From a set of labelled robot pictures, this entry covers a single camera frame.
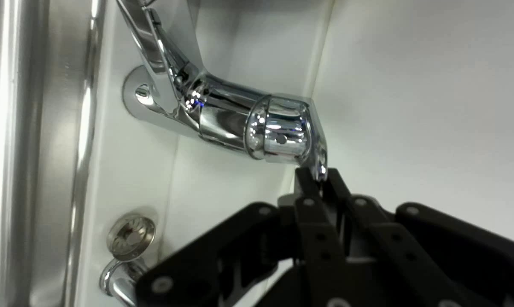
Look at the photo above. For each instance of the stainless steel sink basin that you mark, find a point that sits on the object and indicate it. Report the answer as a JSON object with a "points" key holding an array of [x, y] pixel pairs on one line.
{"points": [[34, 154]]}

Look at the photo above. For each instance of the small chrome side tap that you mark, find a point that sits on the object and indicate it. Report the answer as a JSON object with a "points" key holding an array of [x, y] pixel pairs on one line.
{"points": [[128, 239]]}

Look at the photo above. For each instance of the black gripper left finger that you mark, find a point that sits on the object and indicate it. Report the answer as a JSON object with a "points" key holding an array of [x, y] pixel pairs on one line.
{"points": [[317, 249]]}

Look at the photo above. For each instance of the chrome sink faucet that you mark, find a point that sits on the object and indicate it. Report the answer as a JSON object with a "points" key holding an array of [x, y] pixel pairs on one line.
{"points": [[222, 108]]}

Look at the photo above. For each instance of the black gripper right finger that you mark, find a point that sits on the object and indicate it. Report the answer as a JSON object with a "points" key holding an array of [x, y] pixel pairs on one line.
{"points": [[427, 249]]}

